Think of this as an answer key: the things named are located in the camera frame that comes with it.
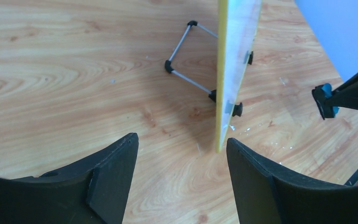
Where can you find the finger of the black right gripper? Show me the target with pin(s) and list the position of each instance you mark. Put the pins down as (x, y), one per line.
(346, 96)

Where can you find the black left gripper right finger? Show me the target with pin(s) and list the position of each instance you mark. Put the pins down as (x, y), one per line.
(267, 192)

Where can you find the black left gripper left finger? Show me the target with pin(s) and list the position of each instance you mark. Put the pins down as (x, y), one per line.
(92, 190)

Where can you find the blue whiteboard eraser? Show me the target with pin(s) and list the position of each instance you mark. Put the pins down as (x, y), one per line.
(327, 89)

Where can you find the yellow framed whiteboard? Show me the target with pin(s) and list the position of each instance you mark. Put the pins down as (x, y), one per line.
(237, 28)

